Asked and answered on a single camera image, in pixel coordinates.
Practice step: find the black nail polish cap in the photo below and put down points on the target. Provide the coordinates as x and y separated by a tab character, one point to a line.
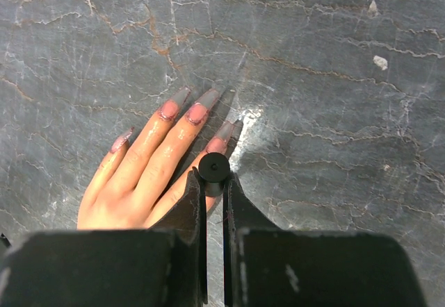
214	169

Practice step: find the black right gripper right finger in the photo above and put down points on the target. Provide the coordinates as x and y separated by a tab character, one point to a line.
265	265

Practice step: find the person's left hand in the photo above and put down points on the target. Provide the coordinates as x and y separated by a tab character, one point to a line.
132	187

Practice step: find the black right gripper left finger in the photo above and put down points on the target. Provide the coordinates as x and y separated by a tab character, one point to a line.
164	265

